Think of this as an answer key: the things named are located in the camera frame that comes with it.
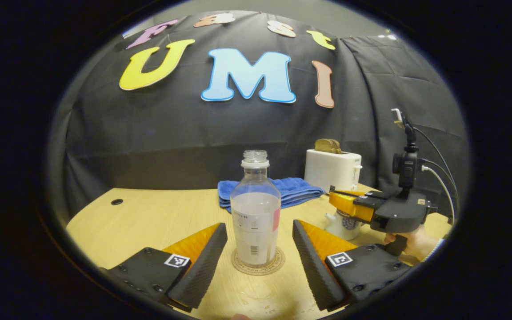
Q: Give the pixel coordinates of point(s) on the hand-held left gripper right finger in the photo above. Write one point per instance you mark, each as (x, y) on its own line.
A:
(314, 266)

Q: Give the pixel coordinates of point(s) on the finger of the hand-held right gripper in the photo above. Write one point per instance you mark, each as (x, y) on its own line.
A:
(374, 198)
(349, 208)

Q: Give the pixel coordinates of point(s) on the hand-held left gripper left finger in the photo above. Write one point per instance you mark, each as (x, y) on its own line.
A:
(202, 262)

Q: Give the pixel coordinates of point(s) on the blue white porcelain teacup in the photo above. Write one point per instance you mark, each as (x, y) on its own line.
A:
(342, 229)

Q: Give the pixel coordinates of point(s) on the round brown coaster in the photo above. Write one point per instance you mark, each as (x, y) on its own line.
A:
(278, 262)

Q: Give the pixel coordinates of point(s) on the clear plastic water bottle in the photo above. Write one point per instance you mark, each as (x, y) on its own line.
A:
(256, 222)

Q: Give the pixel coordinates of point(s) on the white toaster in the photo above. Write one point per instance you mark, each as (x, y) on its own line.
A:
(331, 171)

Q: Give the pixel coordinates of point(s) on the folded blue towel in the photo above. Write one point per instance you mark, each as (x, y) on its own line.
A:
(298, 189)

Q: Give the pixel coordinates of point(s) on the brown bread slice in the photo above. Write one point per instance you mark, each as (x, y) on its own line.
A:
(322, 146)
(337, 146)

